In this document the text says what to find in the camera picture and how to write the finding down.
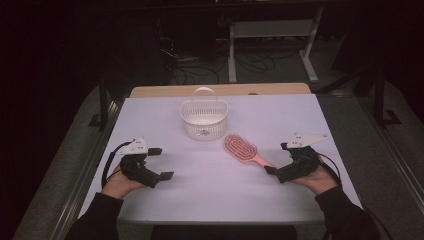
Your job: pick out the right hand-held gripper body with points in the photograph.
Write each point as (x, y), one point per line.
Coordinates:
(298, 165)

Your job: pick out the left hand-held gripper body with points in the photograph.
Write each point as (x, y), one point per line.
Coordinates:
(137, 171)

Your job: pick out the pink hairbrush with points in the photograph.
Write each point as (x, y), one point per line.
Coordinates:
(240, 149)

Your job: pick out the white plastic basket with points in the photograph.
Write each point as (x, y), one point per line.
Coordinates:
(204, 123)

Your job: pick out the person's left hand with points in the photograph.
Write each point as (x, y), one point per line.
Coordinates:
(116, 185)

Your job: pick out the person's right hand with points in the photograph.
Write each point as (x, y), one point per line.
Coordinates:
(318, 181)

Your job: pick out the black metal stand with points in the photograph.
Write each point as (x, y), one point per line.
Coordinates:
(380, 100)
(103, 106)

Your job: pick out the wooden table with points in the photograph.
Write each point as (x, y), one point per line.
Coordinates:
(220, 90)

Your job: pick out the white metal desk frame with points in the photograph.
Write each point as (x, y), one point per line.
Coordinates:
(271, 29)

